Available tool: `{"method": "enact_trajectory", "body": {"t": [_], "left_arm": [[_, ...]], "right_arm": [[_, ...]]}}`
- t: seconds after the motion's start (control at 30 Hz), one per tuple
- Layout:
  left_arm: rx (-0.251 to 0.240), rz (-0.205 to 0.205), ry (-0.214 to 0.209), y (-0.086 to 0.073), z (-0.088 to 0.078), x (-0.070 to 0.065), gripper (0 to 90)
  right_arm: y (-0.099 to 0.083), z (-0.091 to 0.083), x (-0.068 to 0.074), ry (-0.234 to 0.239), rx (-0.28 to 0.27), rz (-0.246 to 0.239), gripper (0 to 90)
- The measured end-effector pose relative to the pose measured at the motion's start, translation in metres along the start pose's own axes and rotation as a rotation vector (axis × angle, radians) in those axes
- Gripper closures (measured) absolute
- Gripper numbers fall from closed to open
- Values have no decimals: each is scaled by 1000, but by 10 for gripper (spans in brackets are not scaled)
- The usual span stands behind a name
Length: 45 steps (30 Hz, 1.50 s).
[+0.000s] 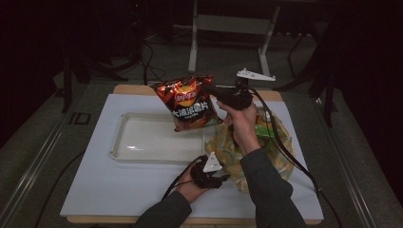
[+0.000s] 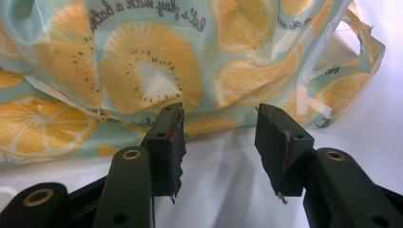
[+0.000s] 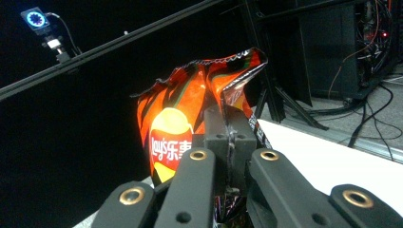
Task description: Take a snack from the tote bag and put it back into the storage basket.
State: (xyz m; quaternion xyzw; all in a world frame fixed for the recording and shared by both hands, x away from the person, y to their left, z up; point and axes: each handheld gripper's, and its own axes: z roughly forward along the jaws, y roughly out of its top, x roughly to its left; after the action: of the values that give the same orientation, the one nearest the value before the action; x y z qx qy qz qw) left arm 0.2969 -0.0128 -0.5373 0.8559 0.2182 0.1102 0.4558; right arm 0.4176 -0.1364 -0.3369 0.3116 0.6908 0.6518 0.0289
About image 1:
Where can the white plastic tray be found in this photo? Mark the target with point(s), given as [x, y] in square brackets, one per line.
[149, 139]

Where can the person's right hand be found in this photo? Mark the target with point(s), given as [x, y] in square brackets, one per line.
[244, 126]

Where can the white table cover sheet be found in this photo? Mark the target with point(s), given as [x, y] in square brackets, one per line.
[104, 180]

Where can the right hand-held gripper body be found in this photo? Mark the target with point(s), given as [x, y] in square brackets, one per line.
[234, 96]

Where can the metal floor rail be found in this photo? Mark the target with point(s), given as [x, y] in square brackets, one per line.
[31, 167]
[348, 171]

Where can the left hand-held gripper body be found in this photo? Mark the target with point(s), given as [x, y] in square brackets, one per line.
[204, 177]

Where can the dark tripod stand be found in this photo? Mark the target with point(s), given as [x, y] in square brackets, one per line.
[82, 69]

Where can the white metal stand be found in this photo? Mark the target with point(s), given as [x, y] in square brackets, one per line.
[231, 23]

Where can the green snack packet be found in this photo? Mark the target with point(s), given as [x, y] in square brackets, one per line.
[264, 132]

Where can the red and black chips bag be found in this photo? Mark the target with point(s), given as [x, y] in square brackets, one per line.
[187, 101]

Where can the dark metal stand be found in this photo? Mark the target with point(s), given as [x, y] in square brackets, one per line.
[320, 79]

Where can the yellow and green patterned bag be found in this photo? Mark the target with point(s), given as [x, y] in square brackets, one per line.
[221, 148]

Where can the person's left hand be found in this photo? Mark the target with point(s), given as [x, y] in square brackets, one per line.
[188, 190]

